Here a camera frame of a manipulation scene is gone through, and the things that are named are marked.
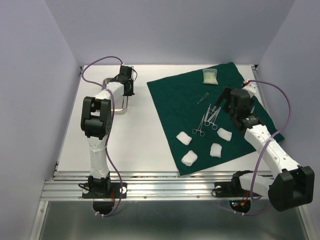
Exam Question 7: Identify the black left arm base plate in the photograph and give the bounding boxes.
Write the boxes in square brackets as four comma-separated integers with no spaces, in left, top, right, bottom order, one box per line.
[78,182,128,199]

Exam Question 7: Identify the white gauze pad centre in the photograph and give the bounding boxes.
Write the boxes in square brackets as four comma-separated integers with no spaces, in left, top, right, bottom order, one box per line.
[210,143,222,158]

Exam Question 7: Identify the steel scalpel handle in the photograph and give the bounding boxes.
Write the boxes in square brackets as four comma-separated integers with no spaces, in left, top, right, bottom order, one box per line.
[204,104,212,122]

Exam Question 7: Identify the right side aluminium rail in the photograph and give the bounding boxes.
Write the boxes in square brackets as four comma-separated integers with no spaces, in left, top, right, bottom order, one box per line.
[251,63,291,178]

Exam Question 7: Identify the dark green surgical drape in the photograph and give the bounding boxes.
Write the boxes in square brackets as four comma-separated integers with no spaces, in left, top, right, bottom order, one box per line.
[146,61,286,176]

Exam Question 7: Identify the steel hemostat forceps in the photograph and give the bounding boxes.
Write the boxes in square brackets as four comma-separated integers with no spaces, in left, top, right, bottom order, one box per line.
[192,115,205,137]

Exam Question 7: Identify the clear bag of cotton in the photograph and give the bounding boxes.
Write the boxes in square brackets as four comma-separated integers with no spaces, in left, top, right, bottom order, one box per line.
[202,68,219,85]

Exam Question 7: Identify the aluminium extrusion rail frame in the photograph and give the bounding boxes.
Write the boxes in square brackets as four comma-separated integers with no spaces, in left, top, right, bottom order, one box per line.
[30,167,319,240]

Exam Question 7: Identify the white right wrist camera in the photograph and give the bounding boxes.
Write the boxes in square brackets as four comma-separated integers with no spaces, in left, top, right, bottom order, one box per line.
[242,80,258,98]

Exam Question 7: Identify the white gauze pad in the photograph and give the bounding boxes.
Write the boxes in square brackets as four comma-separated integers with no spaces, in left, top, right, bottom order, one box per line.
[210,143,222,158]
[176,131,192,146]
[181,150,198,167]
[217,128,232,142]

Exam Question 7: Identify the steel surgical scissors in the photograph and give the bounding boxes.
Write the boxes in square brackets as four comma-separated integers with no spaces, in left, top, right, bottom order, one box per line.
[204,106,221,128]

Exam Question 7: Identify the white gauze pad near left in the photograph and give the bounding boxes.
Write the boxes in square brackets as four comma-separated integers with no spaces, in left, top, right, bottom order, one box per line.
[181,150,198,167]

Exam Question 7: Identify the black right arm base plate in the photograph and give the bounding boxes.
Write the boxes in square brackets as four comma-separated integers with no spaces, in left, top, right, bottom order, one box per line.
[211,181,270,198]

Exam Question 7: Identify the stainless steel instrument tray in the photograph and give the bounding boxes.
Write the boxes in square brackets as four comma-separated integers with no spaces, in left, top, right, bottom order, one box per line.
[101,66,138,114]

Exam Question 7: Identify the thin steel tweezers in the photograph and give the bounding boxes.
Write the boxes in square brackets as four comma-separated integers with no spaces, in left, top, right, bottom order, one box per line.
[197,92,209,105]

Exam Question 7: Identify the white gauze pad far left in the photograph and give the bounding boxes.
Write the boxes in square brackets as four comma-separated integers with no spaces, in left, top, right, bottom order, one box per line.
[176,131,192,146]

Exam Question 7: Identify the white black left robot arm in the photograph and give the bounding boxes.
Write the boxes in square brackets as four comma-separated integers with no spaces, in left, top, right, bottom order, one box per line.
[80,65,135,197]

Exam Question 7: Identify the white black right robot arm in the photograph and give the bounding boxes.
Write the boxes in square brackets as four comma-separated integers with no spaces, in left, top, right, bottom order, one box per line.
[212,84,315,212]

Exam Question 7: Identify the white gauze pad right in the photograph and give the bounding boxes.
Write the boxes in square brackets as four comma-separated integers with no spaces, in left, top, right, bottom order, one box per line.
[217,128,232,142]

